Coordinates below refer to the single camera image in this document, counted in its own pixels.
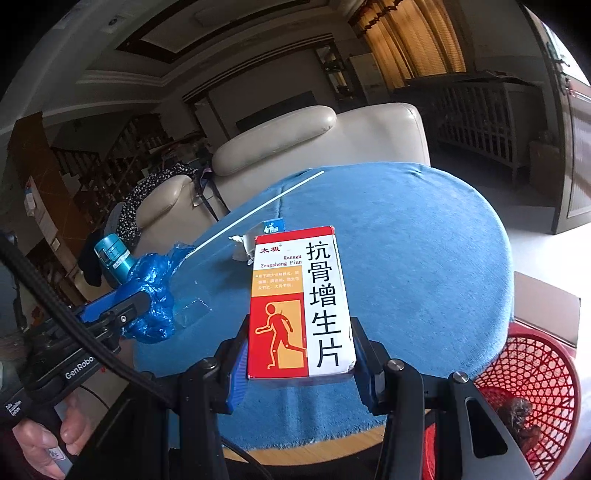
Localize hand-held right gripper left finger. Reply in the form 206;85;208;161
90;315;253;480

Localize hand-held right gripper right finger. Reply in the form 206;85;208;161
351;316;544;480

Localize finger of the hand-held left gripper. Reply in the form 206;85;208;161
75;290;154;326
90;318;127;356

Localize blue plastic bag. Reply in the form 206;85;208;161
122;246;197;343

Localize red and white medicine box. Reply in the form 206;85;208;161
247;225;357;381

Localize red plastic basket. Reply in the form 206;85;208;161
422;323;581;479

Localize person's left hand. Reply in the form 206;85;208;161
11;396;94;480

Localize teal metal bottle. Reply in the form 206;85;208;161
93;233;137;283

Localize clear plastic packaging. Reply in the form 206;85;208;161
171;251;241;329

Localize dark floral cloth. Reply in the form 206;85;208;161
115;162;199;250

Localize blue tablecloth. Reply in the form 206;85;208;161
134;162;514;450

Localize wooden staircase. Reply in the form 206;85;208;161
50;113;172;228

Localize crumpled blue drink carton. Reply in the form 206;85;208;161
229;217;286;267

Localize brown lump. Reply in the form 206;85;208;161
496;396;542;449

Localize thin white stick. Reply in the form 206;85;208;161
191;170;326;252

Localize cardboard box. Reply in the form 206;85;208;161
510;271;581;347

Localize cream leather sofa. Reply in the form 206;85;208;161
108;102;432;259

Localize black television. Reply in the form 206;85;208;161
235;91;317;134

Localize dark wooden crib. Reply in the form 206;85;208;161
404;71;544;184

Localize white standing air conditioner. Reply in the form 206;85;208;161
348;53;389;105

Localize brown wooden door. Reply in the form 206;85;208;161
526;4;591;237

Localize dark display shelf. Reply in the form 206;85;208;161
316;44;359;108

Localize orange curtains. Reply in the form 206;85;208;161
348;0;467;89

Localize black braided cable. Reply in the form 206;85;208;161
0;231;185;411

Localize dark bag strap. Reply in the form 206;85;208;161
198;168;230;221

